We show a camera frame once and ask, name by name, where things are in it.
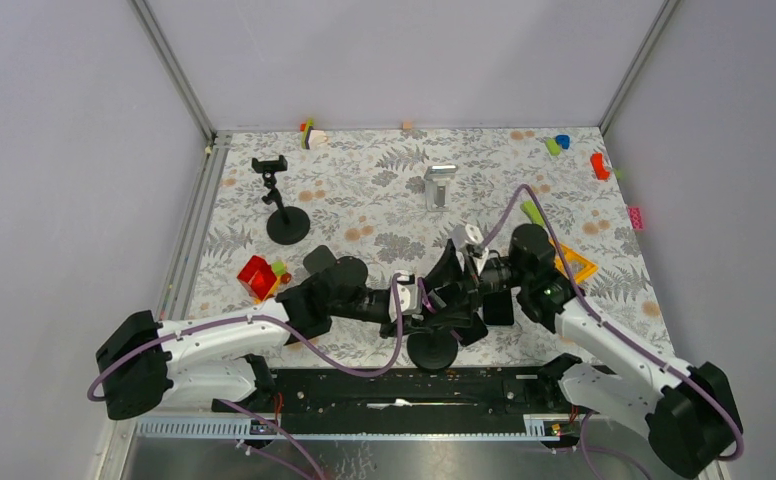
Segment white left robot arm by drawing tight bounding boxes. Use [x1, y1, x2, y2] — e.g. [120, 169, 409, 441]
[87, 256, 428, 420]

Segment silver metal phone stand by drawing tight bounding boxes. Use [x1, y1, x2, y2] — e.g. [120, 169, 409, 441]
[423, 164, 458, 211]

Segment stacked coloured blocks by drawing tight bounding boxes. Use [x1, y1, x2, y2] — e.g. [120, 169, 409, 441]
[300, 118, 329, 150]

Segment purple-edged smartphone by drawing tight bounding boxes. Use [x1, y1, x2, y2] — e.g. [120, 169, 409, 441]
[416, 277, 437, 313]

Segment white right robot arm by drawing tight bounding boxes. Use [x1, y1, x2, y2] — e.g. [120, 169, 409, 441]
[424, 224, 743, 479]

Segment floral patterned mat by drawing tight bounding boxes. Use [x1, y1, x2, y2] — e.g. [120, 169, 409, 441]
[187, 127, 671, 349]

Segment lime green block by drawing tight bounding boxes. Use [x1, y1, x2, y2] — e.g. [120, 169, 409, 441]
[545, 138, 561, 156]

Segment pink lego brick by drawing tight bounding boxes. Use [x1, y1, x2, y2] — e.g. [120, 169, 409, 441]
[627, 206, 645, 231]

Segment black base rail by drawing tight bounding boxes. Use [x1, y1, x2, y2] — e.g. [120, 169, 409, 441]
[238, 366, 585, 437]

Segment green toy block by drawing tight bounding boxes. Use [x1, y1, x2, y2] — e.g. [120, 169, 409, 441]
[521, 200, 545, 227]

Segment red curved block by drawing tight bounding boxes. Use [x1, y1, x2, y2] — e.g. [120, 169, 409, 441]
[590, 152, 612, 181]

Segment black smartphone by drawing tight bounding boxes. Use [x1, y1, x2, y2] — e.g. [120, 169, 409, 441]
[453, 312, 489, 347]

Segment blue heart block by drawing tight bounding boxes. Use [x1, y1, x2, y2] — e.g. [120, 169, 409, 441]
[554, 134, 571, 150]

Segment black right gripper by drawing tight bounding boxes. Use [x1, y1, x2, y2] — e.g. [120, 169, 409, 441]
[416, 237, 529, 327]

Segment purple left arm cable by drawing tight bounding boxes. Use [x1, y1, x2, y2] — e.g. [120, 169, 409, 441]
[87, 272, 405, 480]

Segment black round-base phone stand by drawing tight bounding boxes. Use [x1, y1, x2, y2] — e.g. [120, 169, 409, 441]
[251, 155, 311, 245]

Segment red toy car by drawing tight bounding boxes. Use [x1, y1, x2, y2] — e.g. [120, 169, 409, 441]
[236, 255, 292, 304]

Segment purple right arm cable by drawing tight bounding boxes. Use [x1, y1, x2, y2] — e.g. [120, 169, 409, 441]
[477, 184, 746, 480]

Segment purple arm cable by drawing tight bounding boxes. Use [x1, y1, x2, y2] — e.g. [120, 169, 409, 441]
[477, 184, 746, 480]
[87, 272, 405, 480]

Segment blue-edged smartphone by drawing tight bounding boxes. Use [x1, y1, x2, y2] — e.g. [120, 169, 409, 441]
[482, 290, 515, 326]

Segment yellow triangular plastic frame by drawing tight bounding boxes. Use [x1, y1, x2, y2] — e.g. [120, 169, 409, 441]
[550, 241, 599, 285]

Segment black phone stand with phone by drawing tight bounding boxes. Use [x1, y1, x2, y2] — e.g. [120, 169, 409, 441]
[406, 312, 473, 373]

